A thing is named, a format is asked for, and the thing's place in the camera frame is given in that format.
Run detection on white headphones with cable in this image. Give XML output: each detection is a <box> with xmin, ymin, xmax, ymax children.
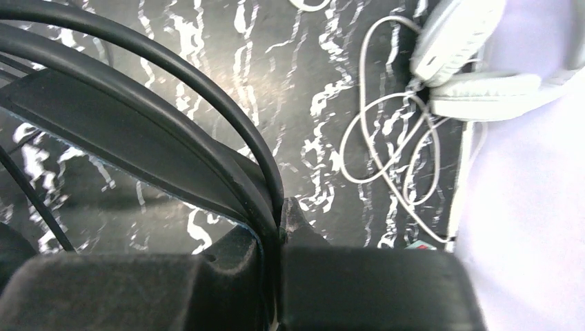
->
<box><xmin>340</xmin><ymin>1</ymin><xmax>584</xmax><ymax>245</ymax></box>

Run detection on black blue headphones with cable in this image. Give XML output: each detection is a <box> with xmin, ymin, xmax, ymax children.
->
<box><xmin>0</xmin><ymin>0</ymin><xmax>285</xmax><ymax>293</ymax></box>

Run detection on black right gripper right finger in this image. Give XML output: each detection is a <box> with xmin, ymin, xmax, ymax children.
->
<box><xmin>279</xmin><ymin>198</ymin><xmax>486</xmax><ymax>330</ymax></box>

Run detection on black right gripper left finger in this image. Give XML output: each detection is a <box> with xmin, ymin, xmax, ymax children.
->
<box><xmin>1</xmin><ymin>225</ymin><xmax>267</xmax><ymax>330</ymax></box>

